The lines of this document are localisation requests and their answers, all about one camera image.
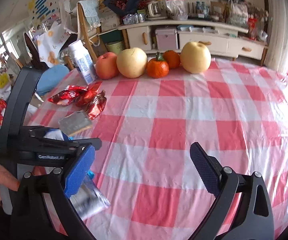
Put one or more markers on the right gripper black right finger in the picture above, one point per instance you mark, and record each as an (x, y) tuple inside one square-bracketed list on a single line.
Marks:
[(208, 168)]

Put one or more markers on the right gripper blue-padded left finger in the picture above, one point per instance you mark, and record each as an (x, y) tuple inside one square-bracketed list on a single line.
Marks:
[(75, 174)]

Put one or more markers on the white milk carton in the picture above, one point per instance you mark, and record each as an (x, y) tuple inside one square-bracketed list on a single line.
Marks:
[(89, 200)]

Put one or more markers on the silver foil wrapper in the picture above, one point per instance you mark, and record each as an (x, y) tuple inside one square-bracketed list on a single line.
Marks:
[(75, 123)]

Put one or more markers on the red foil candy wrapper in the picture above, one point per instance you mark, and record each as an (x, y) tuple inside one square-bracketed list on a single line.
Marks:
[(68, 95)]

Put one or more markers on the blue cow snack bag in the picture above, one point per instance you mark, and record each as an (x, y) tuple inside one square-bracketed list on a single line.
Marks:
[(56, 134)]

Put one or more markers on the dark red candy wrapper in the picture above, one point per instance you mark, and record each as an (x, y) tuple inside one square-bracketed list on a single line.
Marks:
[(97, 105)]

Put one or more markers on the blue stool cushion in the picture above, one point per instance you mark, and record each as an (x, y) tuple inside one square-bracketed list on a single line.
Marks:
[(51, 78)]

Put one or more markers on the dark wooden dining chair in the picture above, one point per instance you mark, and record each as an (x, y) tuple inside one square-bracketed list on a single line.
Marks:
[(35, 59)]

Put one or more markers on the white medicine bottle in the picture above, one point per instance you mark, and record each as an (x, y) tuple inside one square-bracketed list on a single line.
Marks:
[(82, 61)]

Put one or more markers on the red apple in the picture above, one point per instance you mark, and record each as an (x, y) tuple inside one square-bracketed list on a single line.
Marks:
[(106, 67)]

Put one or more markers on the large yellow pear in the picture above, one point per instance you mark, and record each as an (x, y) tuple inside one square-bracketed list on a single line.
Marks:
[(132, 62)]

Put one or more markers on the right yellow pear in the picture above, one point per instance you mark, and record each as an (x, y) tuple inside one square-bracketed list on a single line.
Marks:
[(195, 57)]

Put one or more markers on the front tangerine with leaf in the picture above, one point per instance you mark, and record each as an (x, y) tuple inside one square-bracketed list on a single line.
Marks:
[(157, 67)]

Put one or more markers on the rear tangerine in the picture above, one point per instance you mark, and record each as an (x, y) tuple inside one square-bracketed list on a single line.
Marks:
[(172, 58)]

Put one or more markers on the green waste bin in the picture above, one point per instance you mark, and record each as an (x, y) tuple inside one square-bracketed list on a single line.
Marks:
[(115, 47)]

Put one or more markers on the white tv cabinet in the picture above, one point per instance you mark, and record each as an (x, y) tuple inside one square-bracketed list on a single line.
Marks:
[(220, 38)]

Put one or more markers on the white lace curtain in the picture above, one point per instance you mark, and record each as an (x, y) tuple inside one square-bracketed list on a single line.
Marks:
[(277, 54)]

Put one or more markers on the pink storage box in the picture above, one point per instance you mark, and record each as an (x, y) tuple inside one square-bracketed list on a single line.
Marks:
[(167, 38)]

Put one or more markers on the wooden chair with towel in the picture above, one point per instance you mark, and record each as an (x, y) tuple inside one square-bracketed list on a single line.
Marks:
[(82, 17)]

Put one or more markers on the white electric kettle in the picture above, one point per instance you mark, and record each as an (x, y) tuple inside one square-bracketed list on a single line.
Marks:
[(156, 10)]

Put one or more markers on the dark flower bouquet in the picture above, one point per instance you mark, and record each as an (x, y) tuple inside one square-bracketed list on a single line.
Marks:
[(122, 7)]

